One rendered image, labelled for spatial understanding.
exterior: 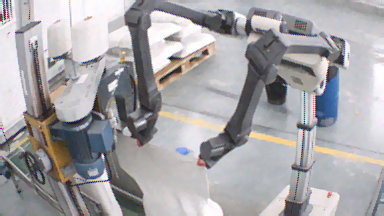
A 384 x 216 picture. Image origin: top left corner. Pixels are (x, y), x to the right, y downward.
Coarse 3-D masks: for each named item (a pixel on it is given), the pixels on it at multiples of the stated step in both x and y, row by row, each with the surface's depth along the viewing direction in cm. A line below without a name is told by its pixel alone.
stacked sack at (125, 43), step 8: (152, 24) 503; (160, 24) 498; (168, 24) 492; (152, 32) 472; (160, 32) 471; (168, 32) 478; (120, 40) 474; (128, 40) 465; (152, 40) 460; (128, 48) 466
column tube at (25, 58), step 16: (32, 32) 147; (16, 48) 151; (32, 64) 152; (32, 80) 154; (32, 96) 156; (48, 96) 165; (32, 112) 161; (48, 112) 166; (32, 128) 169; (48, 176) 181; (64, 192) 180; (64, 208) 189
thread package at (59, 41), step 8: (56, 24) 165; (64, 24) 165; (48, 32) 165; (56, 32) 164; (64, 32) 167; (48, 40) 167; (56, 40) 166; (64, 40) 168; (48, 48) 169; (56, 48) 167; (64, 48) 169; (48, 56) 172; (56, 56) 169
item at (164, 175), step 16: (128, 144) 198; (128, 160) 204; (144, 160) 196; (160, 160) 189; (176, 160) 183; (192, 160) 178; (144, 176) 202; (160, 176) 194; (176, 176) 188; (192, 176) 183; (144, 192) 200; (160, 192) 196; (176, 192) 192; (192, 192) 188; (208, 192) 182; (144, 208) 206; (160, 208) 195; (176, 208) 189; (192, 208) 186; (208, 208) 186
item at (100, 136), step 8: (96, 120) 162; (104, 120) 161; (96, 128) 157; (104, 128) 156; (88, 136) 156; (96, 136) 155; (104, 136) 156; (112, 136) 164; (96, 144) 156; (104, 144) 155; (112, 144) 163; (104, 152) 157
